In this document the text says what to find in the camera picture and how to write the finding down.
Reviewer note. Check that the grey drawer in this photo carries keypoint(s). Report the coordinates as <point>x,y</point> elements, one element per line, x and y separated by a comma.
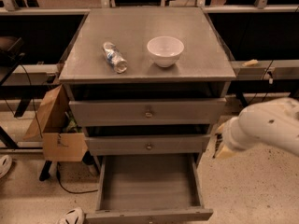
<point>147,144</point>
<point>148,189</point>
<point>147,112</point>

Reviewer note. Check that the grey top drawer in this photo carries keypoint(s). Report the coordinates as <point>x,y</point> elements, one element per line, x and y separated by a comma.
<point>147,112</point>

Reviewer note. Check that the grey bottom drawer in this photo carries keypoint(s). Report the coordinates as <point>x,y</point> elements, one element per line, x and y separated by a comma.
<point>148,189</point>

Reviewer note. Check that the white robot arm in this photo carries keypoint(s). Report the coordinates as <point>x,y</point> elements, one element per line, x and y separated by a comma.
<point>274,123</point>

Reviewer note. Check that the brown cardboard box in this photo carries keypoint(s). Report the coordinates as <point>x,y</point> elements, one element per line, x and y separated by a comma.
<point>49,127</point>

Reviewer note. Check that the grey middle drawer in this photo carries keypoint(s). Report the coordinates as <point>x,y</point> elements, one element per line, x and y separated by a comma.
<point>147,144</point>

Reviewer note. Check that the black rxbar chocolate bar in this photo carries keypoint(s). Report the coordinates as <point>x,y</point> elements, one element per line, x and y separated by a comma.
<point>217,144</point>

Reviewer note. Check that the small foam piece on rail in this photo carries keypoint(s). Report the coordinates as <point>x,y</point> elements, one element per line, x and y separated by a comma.
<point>250,63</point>

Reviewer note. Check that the white ceramic bowl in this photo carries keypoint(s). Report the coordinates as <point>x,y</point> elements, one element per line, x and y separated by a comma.
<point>165,50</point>

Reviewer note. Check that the clear plastic water bottle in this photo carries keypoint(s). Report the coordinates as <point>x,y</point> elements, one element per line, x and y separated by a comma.
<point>114,58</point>

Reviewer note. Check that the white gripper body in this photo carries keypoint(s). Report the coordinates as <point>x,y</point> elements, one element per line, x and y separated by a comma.
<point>234,135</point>

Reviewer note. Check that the grey drawer cabinet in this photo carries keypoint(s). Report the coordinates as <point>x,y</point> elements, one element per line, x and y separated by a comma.
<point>202,71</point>

